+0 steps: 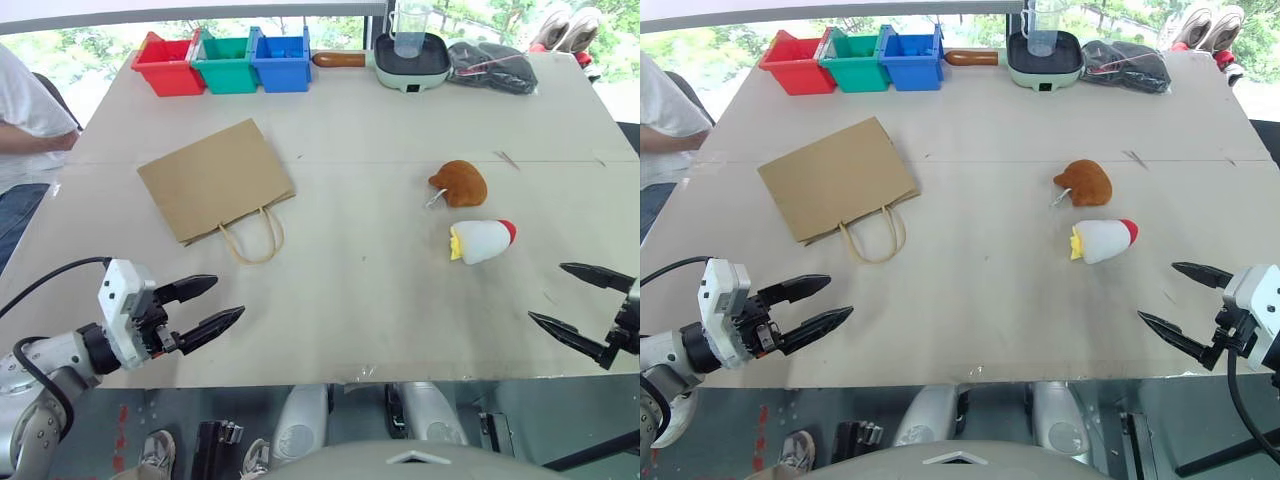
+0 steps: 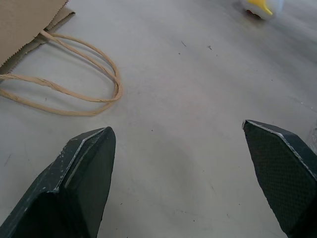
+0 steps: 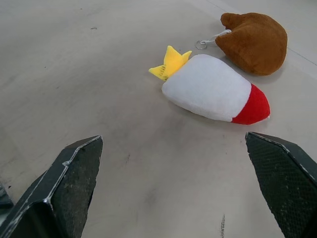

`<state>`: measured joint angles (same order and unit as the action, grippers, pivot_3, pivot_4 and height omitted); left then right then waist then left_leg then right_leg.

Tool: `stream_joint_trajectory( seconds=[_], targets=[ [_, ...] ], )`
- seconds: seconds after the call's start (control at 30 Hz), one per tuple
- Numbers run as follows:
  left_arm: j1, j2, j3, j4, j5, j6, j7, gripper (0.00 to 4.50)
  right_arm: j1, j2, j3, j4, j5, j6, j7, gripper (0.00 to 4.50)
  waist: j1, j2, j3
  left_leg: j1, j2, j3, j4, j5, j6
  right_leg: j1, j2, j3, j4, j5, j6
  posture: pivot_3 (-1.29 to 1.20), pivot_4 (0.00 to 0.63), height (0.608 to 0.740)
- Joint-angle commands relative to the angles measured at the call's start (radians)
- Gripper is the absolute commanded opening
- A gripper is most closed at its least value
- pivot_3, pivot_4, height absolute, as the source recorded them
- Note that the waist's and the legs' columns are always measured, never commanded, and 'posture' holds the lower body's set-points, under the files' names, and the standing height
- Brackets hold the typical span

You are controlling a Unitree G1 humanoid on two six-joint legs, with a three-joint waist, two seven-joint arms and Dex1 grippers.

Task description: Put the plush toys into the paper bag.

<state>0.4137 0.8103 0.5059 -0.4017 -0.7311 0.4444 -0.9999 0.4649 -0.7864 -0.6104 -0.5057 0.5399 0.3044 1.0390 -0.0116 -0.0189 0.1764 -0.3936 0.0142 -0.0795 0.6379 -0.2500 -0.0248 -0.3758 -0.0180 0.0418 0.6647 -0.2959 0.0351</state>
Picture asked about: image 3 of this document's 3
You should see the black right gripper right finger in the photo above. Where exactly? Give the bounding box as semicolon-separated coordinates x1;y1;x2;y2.
245;131;317;238

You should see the white red plush rocket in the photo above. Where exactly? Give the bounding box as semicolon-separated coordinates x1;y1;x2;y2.
148;45;271;125

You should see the brown plush chicken keychain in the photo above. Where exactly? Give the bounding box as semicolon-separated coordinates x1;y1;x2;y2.
194;12;288;76

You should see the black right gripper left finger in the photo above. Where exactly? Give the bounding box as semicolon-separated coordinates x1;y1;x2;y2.
0;135;104;238

